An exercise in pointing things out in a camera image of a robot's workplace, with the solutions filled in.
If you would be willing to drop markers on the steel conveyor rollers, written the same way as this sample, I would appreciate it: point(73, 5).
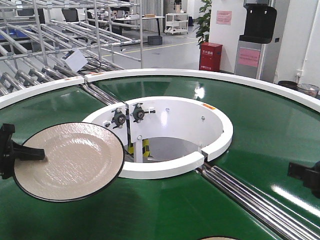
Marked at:
point(266, 212)
point(99, 94)

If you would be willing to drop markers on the white outer conveyor rim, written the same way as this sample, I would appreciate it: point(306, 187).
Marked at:
point(32, 91)

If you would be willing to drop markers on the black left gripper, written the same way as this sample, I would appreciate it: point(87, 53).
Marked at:
point(10, 150)

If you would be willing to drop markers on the left black bearing block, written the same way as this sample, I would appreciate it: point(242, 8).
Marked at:
point(119, 118)

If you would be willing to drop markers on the black waste bin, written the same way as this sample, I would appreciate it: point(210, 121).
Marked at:
point(288, 84)

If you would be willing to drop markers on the white rolling cart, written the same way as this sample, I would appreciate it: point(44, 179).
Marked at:
point(176, 23)

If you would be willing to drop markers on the black water dispenser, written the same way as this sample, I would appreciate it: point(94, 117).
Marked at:
point(258, 32)

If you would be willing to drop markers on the black floor crate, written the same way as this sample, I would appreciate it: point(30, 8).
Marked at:
point(154, 40)

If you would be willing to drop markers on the green circular conveyor belt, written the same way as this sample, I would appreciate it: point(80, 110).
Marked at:
point(269, 132)

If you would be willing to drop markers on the black bearing block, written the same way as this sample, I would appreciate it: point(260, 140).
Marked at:
point(138, 113)
point(119, 118)

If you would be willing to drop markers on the steel conveyor rollers near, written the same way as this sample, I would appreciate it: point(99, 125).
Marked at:
point(266, 212)

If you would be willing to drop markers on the wire mesh waste basket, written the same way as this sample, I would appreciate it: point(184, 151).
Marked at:
point(308, 89)

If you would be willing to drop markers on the green potted plant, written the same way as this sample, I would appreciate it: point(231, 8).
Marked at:
point(203, 22)

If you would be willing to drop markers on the pink wall notice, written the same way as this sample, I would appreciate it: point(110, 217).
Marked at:
point(223, 17)

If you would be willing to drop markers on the white control box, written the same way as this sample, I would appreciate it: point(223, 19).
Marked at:
point(74, 59)

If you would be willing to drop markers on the steel conveyor rollers far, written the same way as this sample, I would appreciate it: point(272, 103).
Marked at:
point(99, 94)

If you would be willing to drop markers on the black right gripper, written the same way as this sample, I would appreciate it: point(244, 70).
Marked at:
point(310, 175)

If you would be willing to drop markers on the beige plate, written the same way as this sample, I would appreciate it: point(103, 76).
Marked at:
point(81, 159)
point(216, 237)

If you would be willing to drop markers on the metal roller rack shelf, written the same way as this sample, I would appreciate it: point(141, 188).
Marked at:
point(35, 34)

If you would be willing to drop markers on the red fire extinguisher cabinet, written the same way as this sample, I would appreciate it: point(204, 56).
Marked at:
point(210, 56)

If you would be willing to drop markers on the right black bearing block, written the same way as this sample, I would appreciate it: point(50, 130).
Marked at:
point(138, 113)

